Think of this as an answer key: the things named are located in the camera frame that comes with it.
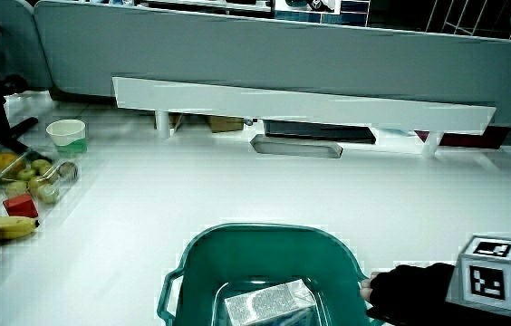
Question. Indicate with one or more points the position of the dark red flat object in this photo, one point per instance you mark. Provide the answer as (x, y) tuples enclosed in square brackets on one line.
[(468, 138)]

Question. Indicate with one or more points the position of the white desk shelf riser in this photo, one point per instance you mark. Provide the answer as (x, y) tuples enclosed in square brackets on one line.
[(292, 103)]

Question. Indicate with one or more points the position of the white and green paper cup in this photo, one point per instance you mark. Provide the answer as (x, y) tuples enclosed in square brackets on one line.
[(68, 136)]

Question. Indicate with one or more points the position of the green plastic basket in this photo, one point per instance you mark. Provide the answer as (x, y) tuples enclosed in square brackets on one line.
[(260, 251)]

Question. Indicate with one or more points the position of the pile of small green fruits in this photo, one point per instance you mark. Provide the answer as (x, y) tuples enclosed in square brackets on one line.
[(38, 181)]

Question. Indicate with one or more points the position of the white milk carton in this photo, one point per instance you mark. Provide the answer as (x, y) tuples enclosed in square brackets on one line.
[(268, 302)]

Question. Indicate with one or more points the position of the clear plastic fruit container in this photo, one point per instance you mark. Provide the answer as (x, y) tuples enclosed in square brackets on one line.
[(63, 181)]

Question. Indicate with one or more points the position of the brown cardboard box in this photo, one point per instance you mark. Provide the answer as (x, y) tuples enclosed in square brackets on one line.
[(224, 123)]

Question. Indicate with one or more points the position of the yellow banana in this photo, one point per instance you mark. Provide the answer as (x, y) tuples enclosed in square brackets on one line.
[(8, 225)]

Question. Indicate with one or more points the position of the red block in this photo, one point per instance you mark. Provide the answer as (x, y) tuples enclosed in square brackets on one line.
[(21, 206)]

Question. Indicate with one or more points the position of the person's right hand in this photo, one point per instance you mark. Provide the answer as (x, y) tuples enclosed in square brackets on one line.
[(411, 290)]

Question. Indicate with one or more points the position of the black keyboard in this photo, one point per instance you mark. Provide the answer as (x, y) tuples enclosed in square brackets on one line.
[(319, 131)]

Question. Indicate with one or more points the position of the orange fruit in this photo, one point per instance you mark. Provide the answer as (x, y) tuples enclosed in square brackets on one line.
[(2, 162)]

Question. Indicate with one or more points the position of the grey desk partition panel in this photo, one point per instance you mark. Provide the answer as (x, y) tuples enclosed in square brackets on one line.
[(282, 50), (11, 41)]

